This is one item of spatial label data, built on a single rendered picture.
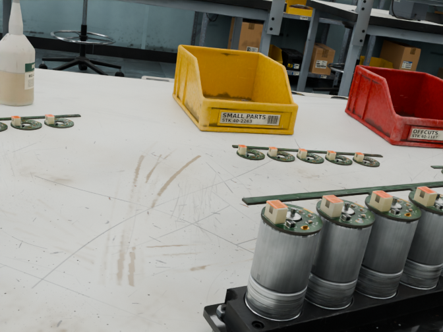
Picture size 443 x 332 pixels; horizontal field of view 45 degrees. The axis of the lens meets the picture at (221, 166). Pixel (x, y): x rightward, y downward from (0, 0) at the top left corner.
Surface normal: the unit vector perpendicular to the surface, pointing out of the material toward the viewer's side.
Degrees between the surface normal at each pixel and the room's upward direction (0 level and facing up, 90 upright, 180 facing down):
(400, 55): 91
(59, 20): 90
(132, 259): 0
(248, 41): 90
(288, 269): 90
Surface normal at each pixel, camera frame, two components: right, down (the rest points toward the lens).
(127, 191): 0.15, -0.92
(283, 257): -0.17, 0.33
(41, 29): 0.19, 0.38
